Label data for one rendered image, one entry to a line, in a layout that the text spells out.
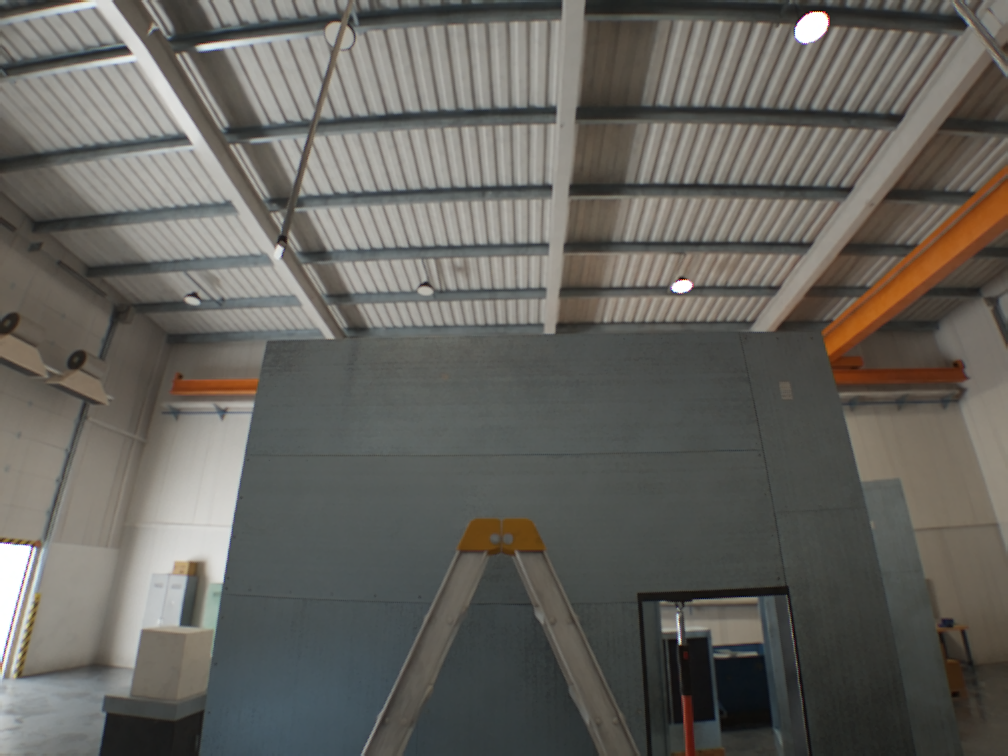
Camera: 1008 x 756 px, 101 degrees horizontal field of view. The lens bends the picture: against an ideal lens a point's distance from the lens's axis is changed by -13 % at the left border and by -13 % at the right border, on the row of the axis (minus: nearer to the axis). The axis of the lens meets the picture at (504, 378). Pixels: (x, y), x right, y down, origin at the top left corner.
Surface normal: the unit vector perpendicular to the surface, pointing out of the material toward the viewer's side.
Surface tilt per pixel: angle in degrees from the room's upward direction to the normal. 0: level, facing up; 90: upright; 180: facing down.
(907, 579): 90
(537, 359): 90
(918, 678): 90
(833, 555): 90
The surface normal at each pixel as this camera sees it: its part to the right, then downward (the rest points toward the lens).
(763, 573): -0.04, -0.39
